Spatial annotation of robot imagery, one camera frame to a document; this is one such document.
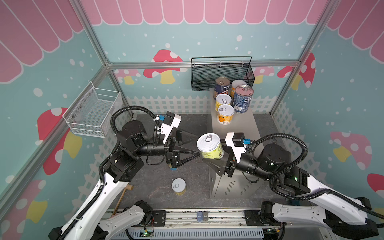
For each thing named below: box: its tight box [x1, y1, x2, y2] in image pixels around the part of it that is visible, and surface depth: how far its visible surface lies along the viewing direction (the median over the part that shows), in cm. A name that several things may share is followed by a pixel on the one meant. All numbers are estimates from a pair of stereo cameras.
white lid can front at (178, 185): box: [171, 177, 187, 196], surface depth 81 cm
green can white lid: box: [196, 132, 225, 160], surface depth 46 cm
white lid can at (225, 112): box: [217, 104, 235, 125], surface depth 68 cm
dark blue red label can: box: [214, 76, 231, 94], surface depth 74 cm
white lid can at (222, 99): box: [215, 93, 232, 112], surface depth 73 cm
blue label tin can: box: [234, 84, 255, 114], surface depth 70 cm
